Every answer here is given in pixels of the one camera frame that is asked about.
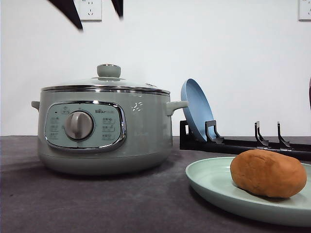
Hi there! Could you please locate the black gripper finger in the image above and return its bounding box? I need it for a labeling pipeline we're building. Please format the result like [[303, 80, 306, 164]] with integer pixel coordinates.
[[111, 0, 123, 19], [48, 0, 83, 31]]

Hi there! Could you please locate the glass steamer lid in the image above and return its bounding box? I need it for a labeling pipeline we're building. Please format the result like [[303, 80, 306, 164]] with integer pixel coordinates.
[[41, 64, 170, 95]]

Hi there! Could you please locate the green plate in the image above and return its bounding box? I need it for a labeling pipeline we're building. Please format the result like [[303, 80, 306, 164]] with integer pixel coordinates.
[[186, 157, 311, 227]]

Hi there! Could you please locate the brown potato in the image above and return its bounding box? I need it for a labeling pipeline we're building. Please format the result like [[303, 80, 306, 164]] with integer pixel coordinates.
[[230, 149, 307, 199]]

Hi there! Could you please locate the green electric steamer pot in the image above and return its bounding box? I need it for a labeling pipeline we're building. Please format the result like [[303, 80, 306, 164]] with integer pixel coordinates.
[[31, 84, 188, 176]]

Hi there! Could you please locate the blue plate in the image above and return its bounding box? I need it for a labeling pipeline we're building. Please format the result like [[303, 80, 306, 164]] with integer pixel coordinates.
[[181, 78, 215, 140]]

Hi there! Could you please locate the black plate rack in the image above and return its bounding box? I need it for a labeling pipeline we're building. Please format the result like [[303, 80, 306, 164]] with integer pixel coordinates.
[[179, 120, 311, 161]]

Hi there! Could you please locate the grey table cloth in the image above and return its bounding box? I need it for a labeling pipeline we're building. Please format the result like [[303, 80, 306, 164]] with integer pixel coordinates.
[[0, 135, 311, 233]]

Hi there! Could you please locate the white wall socket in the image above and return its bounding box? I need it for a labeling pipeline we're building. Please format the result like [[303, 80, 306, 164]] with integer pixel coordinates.
[[73, 0, 103, 21], [298, 0, 311, 22]]

